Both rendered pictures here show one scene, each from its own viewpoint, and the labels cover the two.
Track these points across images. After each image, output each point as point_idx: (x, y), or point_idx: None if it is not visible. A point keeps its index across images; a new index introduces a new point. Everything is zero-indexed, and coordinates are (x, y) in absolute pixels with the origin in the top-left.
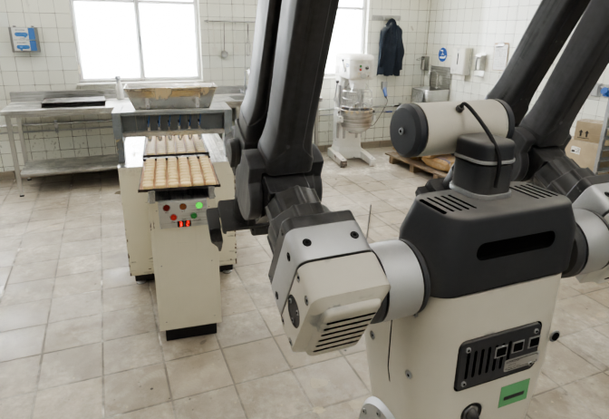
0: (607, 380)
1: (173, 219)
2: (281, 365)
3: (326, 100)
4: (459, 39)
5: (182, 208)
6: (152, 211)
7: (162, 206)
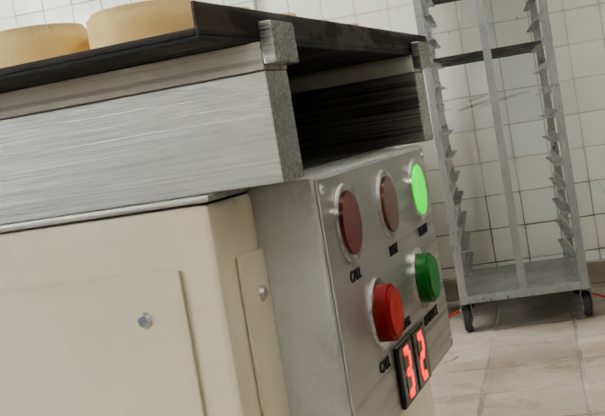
0: None
1: (400, 333)
2: None
3: None
4: None
5: (392, 216)
6: (248, 308)
7: (332, 206)
